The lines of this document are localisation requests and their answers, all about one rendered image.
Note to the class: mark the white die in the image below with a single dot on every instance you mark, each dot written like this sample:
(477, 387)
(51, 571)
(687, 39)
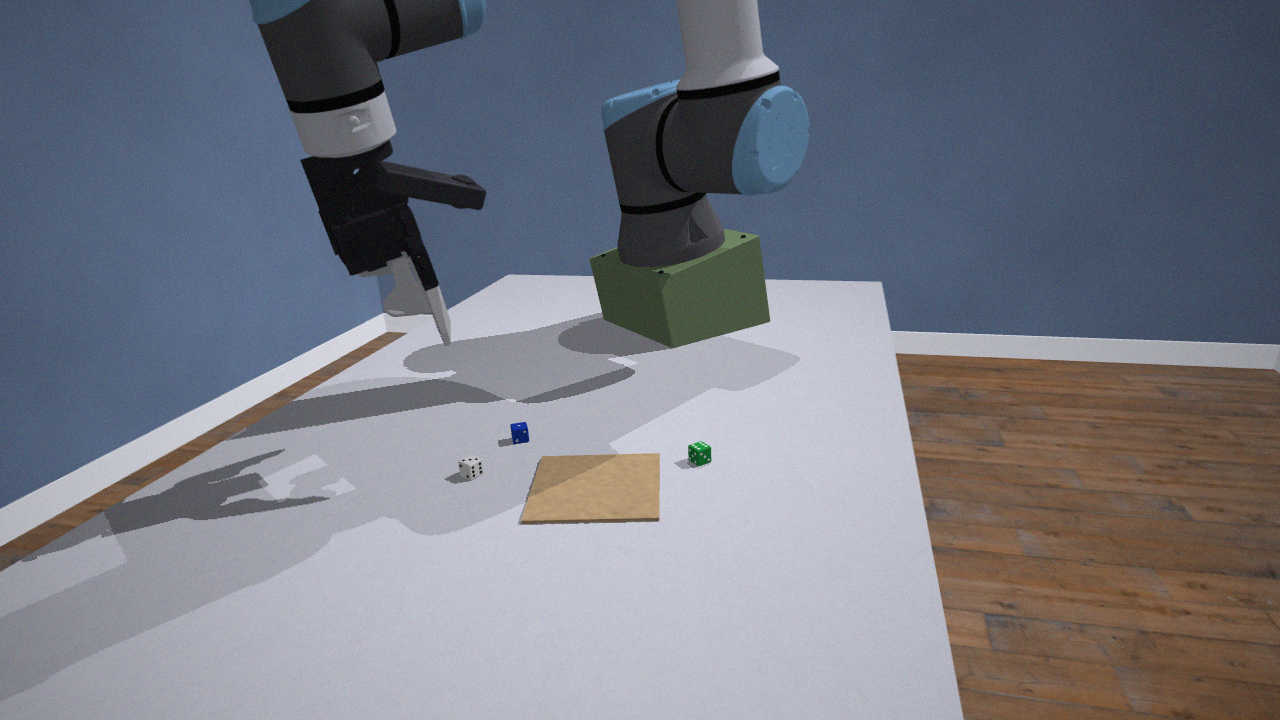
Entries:
(471, 467)

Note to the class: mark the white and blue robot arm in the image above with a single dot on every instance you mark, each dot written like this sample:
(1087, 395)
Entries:
(749, 137)

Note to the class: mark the green die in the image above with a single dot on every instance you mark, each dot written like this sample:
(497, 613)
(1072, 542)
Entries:
(699, 453)

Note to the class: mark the tan mat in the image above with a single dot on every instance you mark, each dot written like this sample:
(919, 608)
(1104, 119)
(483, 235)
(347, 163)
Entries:
(595, 488)

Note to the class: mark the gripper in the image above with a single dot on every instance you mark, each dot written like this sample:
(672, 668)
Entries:
(365, 213)

